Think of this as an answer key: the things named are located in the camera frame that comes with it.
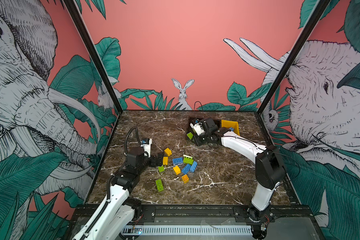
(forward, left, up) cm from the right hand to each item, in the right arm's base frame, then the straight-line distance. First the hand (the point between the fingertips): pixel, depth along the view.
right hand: (192, 137), depth 88 cm
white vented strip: (-45, +3, -13) cm, 47 cm away
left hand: (-11, +19, +4) cm, 23 cm away
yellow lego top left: (-4, +15, -11) cm, 19 cm away
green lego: (-24, +19, -12) cm, 33 cm away
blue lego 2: (+15, -29, -11) cm, 35 cm away
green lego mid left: (-15, +19, -12) cm, 27 cm away
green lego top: (+2, +1, -1) cm, 3 cm away
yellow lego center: (-16, +9, -12) cm, 22 cm away
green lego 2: (-8, +4, -12) cm, 14 cm away
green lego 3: (-10, +2, -13) cm, 17 cm away
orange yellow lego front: (-21, +4, -11) cm, 24 cm away
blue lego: (-9, +8, -13) cm, 18 cm away
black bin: (+18, -19, -7) cm, 27 cm away
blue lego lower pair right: (-14, -1, -11) cm, 18 cm away
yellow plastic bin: (+17, -31, -8) cm, 36 cm away
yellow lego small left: (-10, +17, -11) cm, 22 cm away
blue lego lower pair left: (-15, +4, -13) cm, 20 cm away
